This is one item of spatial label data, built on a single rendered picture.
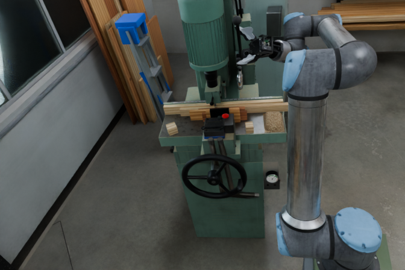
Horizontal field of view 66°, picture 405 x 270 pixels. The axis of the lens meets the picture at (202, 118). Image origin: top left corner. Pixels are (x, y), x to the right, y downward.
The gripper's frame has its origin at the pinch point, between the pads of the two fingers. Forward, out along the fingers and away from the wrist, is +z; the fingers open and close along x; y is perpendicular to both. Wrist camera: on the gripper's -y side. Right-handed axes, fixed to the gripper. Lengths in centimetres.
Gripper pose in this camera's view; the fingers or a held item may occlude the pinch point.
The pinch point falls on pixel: (234, 45)
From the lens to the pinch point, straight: 129.0
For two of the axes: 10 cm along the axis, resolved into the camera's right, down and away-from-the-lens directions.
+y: 5.0, -1.0, -8.6
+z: -8.6, -0.3, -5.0
